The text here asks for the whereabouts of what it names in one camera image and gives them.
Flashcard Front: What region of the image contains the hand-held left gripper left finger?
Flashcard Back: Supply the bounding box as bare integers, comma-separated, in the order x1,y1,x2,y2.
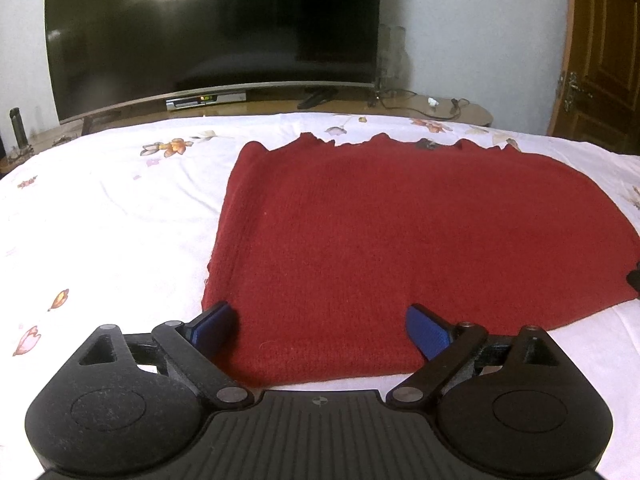
75,301,256,412

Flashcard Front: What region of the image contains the silver set-top box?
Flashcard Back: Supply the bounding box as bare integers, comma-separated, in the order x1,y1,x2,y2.
166,92,247,111

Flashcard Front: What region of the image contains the wooden television cabinet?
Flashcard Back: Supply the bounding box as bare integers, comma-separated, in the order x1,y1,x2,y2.
0,87,495,177

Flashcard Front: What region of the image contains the floral white bed sheet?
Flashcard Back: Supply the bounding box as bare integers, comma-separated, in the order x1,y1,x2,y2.
0,112,640,480

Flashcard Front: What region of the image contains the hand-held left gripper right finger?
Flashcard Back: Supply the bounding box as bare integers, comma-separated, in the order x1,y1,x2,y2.
387,303,564,409

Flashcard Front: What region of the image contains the black remote control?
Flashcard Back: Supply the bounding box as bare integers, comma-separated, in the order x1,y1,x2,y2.
297,88,337,110

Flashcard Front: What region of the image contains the dark metal bottle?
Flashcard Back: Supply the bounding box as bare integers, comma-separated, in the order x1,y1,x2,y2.
8,107,34,154

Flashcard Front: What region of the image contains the red knitted sweater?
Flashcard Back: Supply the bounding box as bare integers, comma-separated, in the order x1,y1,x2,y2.
201,131,640,391

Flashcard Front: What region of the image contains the large black television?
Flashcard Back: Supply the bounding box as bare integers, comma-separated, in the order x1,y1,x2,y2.
43,0,382,136

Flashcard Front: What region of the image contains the clear glass vase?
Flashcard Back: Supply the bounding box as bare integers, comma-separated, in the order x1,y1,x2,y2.
377,23,409,94

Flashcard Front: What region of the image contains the metal door handle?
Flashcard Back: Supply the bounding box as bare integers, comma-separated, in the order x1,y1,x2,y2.
562,72,594,112

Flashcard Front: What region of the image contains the black cable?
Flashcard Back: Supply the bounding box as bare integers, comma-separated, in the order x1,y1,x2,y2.
369,87,472,122

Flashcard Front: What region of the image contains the brown wooden door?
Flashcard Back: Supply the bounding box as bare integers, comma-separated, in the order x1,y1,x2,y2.
547,0,640,155

